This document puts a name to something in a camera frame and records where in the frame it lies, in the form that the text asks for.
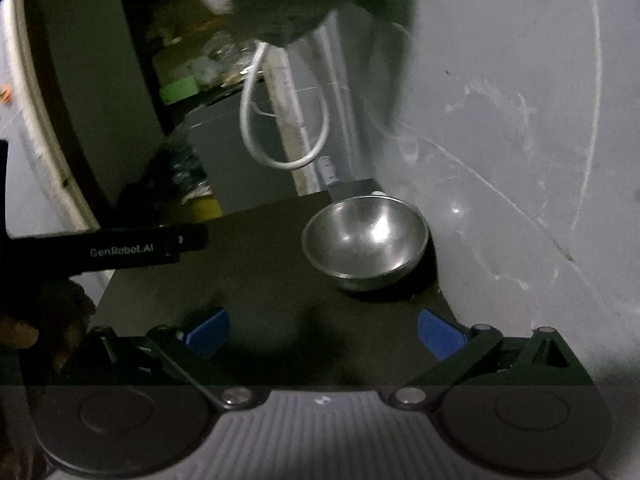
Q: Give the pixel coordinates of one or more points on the steel bowl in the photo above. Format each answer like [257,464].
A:
[367,240]

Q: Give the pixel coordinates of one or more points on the person's left hand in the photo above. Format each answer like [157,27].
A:
[60,317]

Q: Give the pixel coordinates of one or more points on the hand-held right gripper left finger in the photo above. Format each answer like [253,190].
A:
[207,332]

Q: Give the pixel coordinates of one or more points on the pale wooden post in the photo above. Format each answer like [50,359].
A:
[292,125]

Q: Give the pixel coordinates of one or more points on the green box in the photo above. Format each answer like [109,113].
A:
[179,91]

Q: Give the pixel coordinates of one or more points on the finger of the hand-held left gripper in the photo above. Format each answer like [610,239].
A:
[192,239]

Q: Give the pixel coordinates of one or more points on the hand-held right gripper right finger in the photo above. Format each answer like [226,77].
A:
[440,336]

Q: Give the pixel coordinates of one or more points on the black plastic bag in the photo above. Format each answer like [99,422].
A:
[187,167]

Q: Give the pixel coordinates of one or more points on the pale door frame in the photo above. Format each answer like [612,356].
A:
[30,110]

